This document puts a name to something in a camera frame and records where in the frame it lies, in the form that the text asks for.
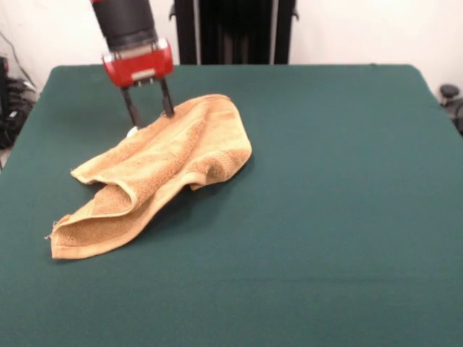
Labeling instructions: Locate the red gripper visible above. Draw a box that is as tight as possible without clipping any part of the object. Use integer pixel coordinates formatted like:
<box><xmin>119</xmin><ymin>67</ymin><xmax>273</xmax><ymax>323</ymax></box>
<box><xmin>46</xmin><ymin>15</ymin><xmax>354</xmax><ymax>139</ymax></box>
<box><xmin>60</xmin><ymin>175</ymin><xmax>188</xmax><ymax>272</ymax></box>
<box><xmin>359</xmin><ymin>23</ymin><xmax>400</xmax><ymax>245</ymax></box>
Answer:
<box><xmin>101</xmin><ymin>38</ymin><xmax>177</xmax><ymax>130</ymax></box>

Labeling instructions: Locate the tan terry towel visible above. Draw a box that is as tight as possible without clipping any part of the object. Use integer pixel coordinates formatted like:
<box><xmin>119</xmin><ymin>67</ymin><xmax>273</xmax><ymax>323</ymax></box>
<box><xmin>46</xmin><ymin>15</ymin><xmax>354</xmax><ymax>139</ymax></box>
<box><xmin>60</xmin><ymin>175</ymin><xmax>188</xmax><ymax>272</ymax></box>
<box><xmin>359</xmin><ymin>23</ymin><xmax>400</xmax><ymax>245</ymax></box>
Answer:
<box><xmin>43</xmin><ymin>93</ymin><xmax>253</xmax><ymax>260</ymax></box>

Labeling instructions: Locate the dark green table cloth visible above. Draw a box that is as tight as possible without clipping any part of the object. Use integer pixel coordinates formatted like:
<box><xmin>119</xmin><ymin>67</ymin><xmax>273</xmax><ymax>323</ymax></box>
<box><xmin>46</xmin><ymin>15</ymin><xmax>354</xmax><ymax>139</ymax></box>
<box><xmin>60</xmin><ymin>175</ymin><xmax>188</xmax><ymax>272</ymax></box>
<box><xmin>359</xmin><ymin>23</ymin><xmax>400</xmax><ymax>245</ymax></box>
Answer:
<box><xmin>0</xmin><ymin>64</ymin><xmax>463</xmax><ymax>347</ymax></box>

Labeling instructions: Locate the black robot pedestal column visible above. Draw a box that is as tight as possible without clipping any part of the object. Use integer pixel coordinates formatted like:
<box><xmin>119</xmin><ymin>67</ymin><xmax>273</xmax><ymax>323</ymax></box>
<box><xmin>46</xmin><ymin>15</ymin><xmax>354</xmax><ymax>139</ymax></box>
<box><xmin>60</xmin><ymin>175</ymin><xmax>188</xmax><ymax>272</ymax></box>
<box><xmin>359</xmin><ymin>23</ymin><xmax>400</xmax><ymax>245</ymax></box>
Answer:
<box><xmin>168</xmin><ymin>0</ymin><xmax>301</xmax><ymax>66</ymax></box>

